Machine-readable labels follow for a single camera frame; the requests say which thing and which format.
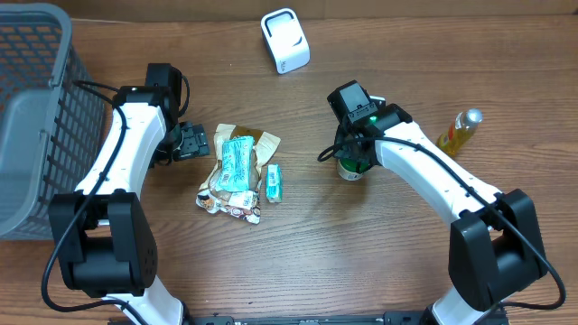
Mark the grey plastic shopping basket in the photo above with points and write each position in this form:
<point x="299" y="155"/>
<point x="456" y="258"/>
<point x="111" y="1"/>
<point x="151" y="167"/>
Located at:
<point x="50" y="129"/>

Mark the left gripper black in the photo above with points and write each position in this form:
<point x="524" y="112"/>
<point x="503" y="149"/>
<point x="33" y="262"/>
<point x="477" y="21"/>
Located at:
<point x="194" y="140"/>

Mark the yellow dish soap bottle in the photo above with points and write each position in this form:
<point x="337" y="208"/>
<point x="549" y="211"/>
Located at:
<point x="460" y="131"/>

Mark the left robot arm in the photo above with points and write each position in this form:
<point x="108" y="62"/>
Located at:
<point x="105" y="252"/>

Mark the teal tissue packet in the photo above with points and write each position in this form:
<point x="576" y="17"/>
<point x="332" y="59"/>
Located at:
<point x="236" y="164"/>

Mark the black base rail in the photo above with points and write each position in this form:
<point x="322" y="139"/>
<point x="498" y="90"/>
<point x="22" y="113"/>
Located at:
<point x="307" y="319"/>

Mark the brown white snack bag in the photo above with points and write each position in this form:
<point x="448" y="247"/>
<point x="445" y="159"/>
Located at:
<point x="244" y="205"/>

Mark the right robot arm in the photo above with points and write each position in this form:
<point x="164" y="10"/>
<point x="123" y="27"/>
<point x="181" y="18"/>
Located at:
<point x="496" y="248"/>

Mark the small teal carton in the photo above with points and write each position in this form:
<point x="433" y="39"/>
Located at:
<point x="274" y="183"/>

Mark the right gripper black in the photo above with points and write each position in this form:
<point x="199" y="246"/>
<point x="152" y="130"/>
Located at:
<point x="345" y="150"/>

